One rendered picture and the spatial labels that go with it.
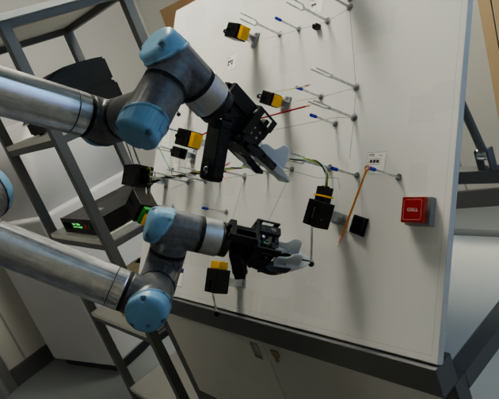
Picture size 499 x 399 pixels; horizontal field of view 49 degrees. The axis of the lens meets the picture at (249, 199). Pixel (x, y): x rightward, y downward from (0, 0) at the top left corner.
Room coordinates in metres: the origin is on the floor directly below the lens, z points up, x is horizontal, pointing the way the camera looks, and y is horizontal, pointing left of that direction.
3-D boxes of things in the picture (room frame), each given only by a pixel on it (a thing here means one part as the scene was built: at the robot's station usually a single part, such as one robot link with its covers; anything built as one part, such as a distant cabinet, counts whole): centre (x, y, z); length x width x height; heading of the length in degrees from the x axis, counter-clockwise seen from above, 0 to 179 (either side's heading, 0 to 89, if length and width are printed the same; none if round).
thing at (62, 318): (3.35, 1.05, 0.77); 0.86 x 0.71 x 1.54; 136
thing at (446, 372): (1.32, 0.12, 0.83); 1.18 x 0.06 x 0.06; 36
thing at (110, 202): (2.11, 0.51, 1.09); 0.35 x 0.33 x 0.07; 36
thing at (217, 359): (1.56, 0.27, 0.60); 0.55 x 0.02 x 0.39; 36
